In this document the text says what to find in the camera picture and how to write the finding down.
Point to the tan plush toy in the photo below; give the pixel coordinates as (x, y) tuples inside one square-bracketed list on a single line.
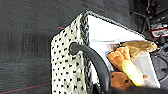
[(140, 47)]

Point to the yellow-green toy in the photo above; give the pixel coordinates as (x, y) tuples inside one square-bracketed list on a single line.
[(132, 71)]

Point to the orange plush toy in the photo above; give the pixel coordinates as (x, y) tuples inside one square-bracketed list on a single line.
[(116, 58)]

